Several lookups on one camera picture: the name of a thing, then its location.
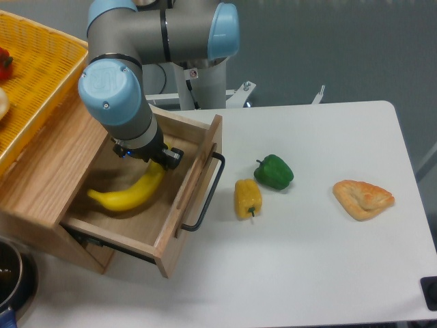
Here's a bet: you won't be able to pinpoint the yellow bell pepper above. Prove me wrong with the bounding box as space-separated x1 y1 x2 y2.
234 179 262 219

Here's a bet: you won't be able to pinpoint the black drawer handle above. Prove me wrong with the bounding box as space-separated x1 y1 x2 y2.
181 151 225 232

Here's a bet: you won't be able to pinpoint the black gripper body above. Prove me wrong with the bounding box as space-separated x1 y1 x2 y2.
115 139 167 163

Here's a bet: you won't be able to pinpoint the yellow plastic basket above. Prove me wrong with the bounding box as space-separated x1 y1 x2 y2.
1 11 88 173

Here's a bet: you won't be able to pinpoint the black table corner socket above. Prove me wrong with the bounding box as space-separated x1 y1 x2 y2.
420 276 437 312

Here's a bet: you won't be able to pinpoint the dark metal pot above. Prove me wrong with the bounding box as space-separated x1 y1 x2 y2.
1 239 38 327

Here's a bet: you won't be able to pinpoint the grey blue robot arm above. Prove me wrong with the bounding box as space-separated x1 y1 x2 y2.
79 1 240 169

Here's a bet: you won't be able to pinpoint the red bell pepper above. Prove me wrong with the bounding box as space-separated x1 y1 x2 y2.
0 48 14 80

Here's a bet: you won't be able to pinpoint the wooden drawer cabinet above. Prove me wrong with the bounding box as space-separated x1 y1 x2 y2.
0 64 148 275

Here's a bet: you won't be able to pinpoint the open wooden top drawer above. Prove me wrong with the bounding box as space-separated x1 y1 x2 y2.
61 107 223 277

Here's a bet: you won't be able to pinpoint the toasted flat bread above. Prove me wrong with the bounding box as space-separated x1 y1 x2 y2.
333 180 395 221

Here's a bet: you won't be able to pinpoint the white round food item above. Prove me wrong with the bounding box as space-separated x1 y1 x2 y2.
0 88 10 120

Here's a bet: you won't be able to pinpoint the green bell pepper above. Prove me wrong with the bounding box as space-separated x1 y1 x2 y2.
253 154 294 191

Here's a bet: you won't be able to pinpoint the yellow banana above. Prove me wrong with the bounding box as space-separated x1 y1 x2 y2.
87 161 166 212

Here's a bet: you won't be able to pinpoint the black cable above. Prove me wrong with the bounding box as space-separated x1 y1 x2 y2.
155 63 167 96

